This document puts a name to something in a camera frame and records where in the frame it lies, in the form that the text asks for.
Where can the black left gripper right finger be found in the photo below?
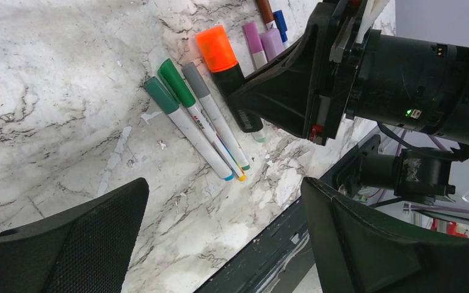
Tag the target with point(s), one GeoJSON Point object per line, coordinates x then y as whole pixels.
{"type": "Point", "coordinates": [359, 249]}

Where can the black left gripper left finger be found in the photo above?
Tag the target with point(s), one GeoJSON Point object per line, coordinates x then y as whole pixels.
{"type": "Point", "coordinates": [84, 249]}

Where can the pink cap white marker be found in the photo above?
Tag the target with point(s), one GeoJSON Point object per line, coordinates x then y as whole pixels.
{"type": "Point", "coordinates": [255, 45]}

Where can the pink highlighter pen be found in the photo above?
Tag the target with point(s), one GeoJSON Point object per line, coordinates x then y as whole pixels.
{"type": "Point", "coordinates": [272, 43]}

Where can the orange cap black highlighter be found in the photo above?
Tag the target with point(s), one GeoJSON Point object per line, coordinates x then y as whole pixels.
{"type": "Point", "coordinates": [227, 75]}

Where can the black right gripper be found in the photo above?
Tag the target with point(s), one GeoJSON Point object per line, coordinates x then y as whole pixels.
{"type": "Point", "coordinates": [309, 84]}

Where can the teal cap white marker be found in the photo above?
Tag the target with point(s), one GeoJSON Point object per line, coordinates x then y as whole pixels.
{"type": "Point", "coordinates": [184, 123]}

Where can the brown cap white marker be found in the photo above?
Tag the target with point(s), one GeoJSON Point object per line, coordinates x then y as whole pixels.
{"type": "Point", "coordinates": [266, 13]}

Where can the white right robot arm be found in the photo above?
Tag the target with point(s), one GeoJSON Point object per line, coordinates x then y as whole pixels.
{"type": "Point", "coordinates": [412, 84]}

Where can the blue cap white marker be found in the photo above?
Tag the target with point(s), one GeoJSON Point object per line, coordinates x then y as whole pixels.
{"type": "Point", "coordinates": [281, 26]}

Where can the green cap white marker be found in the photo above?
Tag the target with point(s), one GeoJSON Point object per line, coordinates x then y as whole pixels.
{"type": "Point", "coordinates": [175, 83]}

